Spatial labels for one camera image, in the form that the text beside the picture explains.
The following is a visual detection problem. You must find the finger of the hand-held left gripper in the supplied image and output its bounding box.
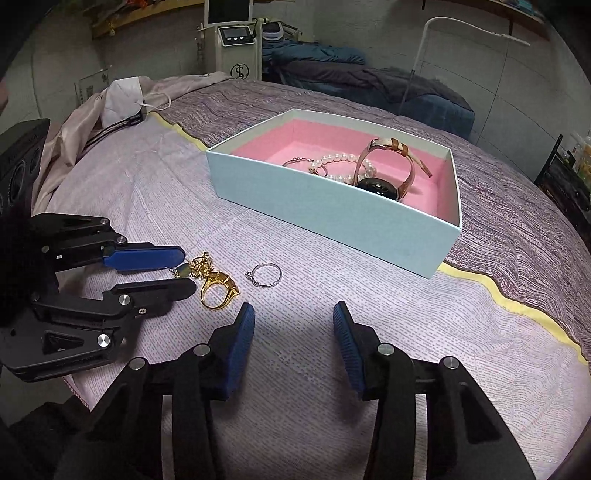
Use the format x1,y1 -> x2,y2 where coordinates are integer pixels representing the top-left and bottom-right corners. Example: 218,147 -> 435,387
0,278 -> 197,384
28,213 -> 185,273

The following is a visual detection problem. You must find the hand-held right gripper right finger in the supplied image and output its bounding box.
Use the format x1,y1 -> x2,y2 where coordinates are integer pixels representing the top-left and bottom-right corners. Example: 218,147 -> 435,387
333,300 -> 539,480

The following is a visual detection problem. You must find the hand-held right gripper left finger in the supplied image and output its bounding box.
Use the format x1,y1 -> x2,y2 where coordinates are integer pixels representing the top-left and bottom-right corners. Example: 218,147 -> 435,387
53,302 -> 256,480

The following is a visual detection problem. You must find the gold chain charm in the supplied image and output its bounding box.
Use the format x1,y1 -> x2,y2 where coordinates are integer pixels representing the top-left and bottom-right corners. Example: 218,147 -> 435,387
173,251 -> 216,280

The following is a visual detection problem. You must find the chunky gold ring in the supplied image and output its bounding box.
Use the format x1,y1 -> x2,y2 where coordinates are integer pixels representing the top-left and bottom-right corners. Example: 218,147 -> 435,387
201,271 -> 241,309

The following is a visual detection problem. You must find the silver key ring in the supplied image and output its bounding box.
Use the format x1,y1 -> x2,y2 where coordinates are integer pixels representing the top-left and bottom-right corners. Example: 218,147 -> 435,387
245,262 -> 283,288

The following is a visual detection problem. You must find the light blue box pink lining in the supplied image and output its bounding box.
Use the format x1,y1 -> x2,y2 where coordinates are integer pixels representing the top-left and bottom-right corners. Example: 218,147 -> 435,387
205,108 -> 463,280

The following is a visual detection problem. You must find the wristwatch with tan strap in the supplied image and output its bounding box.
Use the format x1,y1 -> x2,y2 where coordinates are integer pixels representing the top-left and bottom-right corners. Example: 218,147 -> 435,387
353,135 -> 432,204

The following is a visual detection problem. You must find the large bead pearl bracelet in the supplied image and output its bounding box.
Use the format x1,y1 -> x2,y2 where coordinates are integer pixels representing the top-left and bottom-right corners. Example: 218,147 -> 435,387
344,157 -> 377,186

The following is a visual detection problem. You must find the thin silver bangle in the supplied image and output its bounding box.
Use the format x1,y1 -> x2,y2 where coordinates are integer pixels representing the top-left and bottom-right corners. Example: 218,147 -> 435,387
283,155 -> 329,178

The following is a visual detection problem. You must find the small bead pearl bracelet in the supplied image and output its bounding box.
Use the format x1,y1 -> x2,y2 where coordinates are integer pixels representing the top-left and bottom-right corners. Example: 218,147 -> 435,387
308,152 -> 358,175

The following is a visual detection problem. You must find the pale pink cloth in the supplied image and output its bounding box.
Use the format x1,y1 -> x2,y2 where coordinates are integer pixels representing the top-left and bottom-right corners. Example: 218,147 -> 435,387
32,71 -> 232,214

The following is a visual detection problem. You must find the clear acrylic sign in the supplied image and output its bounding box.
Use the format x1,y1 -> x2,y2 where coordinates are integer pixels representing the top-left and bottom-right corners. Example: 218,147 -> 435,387
76,67 -> 112,105

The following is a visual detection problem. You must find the white face mask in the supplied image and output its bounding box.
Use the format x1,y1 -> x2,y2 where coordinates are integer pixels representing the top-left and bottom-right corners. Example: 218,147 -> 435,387
99,78 -> 172,126

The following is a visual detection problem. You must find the white beauty machine with screen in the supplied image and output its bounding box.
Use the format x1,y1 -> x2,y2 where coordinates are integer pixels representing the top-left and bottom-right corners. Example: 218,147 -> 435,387
198,0 -> 265,82

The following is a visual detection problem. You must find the massage bed with dark cover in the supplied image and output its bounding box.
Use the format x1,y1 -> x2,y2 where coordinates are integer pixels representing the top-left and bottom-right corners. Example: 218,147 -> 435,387
263,44 -> 476,140

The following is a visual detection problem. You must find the grey blanket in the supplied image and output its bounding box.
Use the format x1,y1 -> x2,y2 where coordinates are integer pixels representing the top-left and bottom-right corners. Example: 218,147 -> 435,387
277,60 -> 463,101

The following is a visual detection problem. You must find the dark blue blanket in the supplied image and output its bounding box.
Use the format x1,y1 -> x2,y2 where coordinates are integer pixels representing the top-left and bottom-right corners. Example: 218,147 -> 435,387
271,44 -> 368,66

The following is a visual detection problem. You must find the black storage cart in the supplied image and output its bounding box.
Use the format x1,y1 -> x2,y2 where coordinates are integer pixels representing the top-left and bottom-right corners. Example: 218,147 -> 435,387
534,134 -> 591,219

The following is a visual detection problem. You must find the group of plastic bottles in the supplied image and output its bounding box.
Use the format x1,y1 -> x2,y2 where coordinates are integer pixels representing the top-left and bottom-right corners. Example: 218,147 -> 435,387
570,130 -> 591,177

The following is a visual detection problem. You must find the white floor lamp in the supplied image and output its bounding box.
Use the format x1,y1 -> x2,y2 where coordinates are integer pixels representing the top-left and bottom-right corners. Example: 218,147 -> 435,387
399,17 -> 532,110

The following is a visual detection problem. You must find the black cable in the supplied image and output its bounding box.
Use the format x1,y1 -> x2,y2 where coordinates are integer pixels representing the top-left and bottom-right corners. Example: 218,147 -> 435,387
76,114 -> 142,149

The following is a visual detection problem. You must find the white device with hoses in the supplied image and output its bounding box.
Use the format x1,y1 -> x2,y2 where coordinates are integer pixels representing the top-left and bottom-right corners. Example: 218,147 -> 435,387
256,17 -> 306,48

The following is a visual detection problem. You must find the wooden wall shelf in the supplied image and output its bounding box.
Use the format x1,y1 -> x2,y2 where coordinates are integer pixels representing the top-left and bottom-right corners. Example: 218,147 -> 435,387
480,0 -> 555,37

